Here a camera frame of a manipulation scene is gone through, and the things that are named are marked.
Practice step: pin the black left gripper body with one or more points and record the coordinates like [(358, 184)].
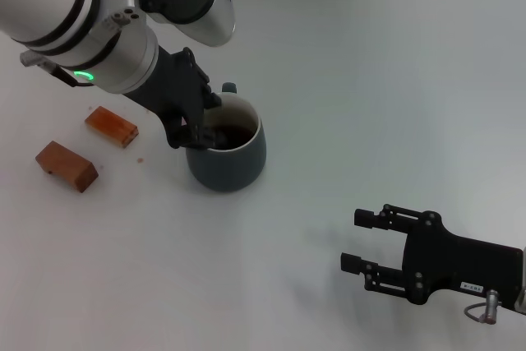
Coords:
[(176, 88)]

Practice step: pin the flat orange wooden block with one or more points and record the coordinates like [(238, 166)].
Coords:
[(111, 125)]

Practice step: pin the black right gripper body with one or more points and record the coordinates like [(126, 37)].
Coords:
[(448, 262)]

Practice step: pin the tall brown wooden block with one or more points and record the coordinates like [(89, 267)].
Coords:
[(78, 174)]

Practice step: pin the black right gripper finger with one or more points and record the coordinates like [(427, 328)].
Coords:
[(365, 217), (351, 262)]

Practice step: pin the grey ceramic cup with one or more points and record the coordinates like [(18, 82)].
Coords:
[(230, 166)]

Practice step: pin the dark coffee liquid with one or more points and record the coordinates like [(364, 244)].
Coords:
[(240, 131)]

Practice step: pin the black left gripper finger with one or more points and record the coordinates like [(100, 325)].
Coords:
[(205, 140), (215, 101)]

